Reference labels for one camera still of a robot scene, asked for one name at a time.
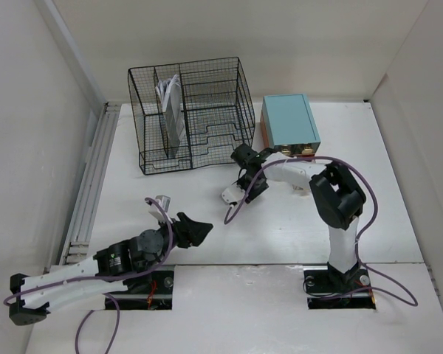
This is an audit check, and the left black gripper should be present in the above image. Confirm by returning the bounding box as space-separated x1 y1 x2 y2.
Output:
142 212 211 270

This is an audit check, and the clear drawer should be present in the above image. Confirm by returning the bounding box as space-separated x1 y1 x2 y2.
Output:
292 185 311 197

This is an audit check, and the grey booklet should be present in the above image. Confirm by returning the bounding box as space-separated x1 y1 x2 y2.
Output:
155 74 186 159

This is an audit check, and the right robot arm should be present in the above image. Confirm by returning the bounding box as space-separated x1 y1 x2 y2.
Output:
221 144 366 291

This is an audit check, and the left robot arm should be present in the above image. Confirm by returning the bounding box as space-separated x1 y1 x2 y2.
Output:
4 212 213 326

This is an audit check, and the teal drawer box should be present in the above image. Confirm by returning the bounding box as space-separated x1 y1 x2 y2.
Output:
260 94 321 157

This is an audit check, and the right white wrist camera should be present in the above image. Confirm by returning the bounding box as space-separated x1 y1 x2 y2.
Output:
221 184 245 205

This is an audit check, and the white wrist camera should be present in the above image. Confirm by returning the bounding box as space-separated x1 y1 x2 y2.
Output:
221 184 245 205
145 195 171 223

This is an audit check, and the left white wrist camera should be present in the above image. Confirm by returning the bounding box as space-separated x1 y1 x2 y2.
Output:
145 195 171 223

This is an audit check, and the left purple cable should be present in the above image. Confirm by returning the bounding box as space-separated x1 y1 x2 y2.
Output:
3 197 178 353

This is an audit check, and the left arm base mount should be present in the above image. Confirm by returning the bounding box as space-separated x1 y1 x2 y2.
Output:
111 265 175 310

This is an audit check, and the black wire mesh organizer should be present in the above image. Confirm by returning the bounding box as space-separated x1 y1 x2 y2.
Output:
127 57 255 176

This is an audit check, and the aluminium rail frame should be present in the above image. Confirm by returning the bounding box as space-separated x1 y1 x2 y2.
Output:
57 103 121 266

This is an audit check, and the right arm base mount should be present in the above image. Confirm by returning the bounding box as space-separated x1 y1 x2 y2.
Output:
303 266 376 310

